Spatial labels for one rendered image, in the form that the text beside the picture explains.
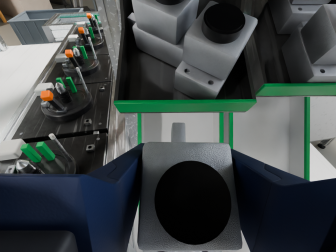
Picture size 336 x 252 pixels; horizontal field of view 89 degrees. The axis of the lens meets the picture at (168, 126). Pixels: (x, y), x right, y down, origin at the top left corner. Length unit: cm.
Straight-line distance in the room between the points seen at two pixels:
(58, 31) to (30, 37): 89
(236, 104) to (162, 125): 16
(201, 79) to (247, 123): 21
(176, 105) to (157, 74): 5
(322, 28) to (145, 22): 16
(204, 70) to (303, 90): 12
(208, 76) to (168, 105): 4
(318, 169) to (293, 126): 31
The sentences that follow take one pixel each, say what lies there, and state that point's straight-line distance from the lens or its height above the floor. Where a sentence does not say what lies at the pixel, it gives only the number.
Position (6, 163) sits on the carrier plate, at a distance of 54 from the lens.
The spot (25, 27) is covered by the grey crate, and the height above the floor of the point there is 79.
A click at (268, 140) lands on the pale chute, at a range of 37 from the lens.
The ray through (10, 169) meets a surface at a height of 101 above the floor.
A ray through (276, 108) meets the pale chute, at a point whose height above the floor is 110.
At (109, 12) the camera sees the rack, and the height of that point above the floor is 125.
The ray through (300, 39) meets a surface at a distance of 25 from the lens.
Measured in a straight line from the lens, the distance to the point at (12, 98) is 101.
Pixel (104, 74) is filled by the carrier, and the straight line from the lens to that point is 73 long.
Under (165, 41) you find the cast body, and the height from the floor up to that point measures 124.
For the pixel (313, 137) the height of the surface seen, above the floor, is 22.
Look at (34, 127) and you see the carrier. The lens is 59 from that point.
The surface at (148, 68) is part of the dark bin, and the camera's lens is 20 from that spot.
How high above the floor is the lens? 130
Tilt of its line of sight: 46 degrees down
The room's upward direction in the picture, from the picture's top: straight up
